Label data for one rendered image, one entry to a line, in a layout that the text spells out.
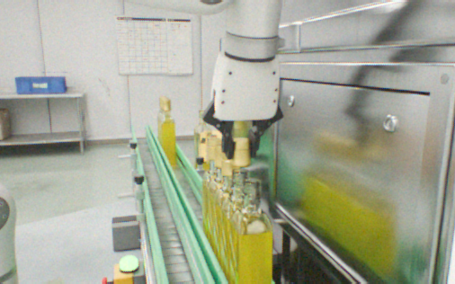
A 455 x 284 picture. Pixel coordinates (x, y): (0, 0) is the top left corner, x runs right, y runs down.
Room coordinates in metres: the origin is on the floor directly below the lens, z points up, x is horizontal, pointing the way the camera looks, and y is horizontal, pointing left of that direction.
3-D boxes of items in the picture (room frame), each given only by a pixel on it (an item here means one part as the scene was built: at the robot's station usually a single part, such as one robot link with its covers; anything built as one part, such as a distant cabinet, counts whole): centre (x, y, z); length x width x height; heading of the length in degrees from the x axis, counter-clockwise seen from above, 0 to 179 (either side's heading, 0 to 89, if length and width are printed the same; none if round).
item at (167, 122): (1.63, 0.25, 1.02); 0.06 x 0.06 x 0.28; 15
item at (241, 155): (0.62, -0.02, 1.17); 0.04 x 0.04 x 0.04
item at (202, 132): (1.43, 0.09, 1.01); 0.06 x 0.06 x 0.26; 23
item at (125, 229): (1.12, 0.32, 0.79); 0.08 x 0.08 x 0.08; 15
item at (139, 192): (1.02, 0.27, 0.94); 0.07 x 0.04 x 0.13; 105
